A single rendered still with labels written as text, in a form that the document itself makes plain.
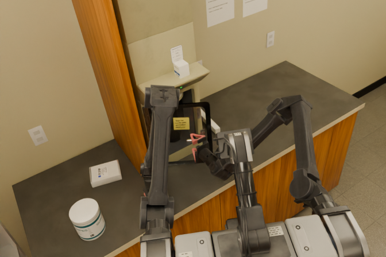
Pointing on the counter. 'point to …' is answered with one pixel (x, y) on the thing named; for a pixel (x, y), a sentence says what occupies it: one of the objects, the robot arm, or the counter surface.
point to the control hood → (199, 73)
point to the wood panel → (107, 57)
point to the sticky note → (181, 123)
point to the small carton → (181, 69)
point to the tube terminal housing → (158, 61)
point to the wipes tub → (87, 219)
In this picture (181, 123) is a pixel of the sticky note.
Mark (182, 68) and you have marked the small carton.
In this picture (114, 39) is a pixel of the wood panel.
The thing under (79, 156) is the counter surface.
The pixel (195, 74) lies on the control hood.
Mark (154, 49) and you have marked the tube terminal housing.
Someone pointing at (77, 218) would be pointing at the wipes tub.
